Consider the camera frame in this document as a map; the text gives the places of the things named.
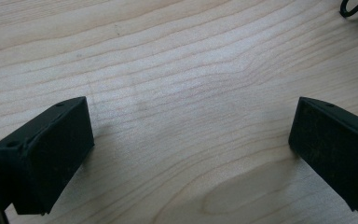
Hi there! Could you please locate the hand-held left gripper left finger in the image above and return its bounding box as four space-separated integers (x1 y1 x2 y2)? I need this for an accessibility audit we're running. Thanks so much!
0 96 95 217

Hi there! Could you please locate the black cable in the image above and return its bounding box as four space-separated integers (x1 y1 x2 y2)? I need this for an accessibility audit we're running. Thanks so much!
339 0 358 19

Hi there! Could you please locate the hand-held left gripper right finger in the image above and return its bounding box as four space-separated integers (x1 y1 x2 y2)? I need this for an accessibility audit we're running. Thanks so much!
288 96 358 213

